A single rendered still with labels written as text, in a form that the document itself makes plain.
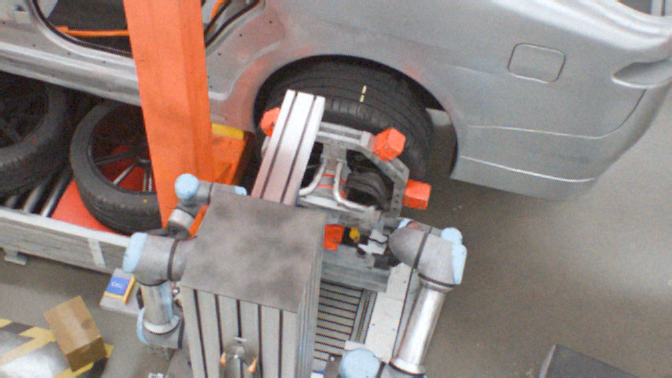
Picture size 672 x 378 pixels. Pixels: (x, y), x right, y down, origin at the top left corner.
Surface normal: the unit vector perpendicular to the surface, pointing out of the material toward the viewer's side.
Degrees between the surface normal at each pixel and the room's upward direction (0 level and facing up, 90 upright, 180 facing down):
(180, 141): 90
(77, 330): 0
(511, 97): 90
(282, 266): 0
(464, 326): 0
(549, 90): 90
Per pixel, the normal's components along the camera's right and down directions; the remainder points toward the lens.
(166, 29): -0.24, 0.79
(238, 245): 0.05, -0.57
